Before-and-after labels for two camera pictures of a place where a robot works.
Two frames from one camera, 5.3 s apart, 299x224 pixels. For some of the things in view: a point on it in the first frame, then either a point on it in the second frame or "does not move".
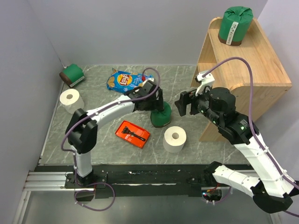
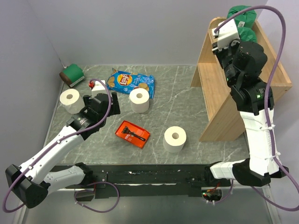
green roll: (72, 75) does not move
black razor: (126, 130) does not move
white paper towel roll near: (171, 145) does not move
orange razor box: (132, 134) does not move
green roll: (160, 119) → (246, 31)
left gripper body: (153, 104) → (88, 100)
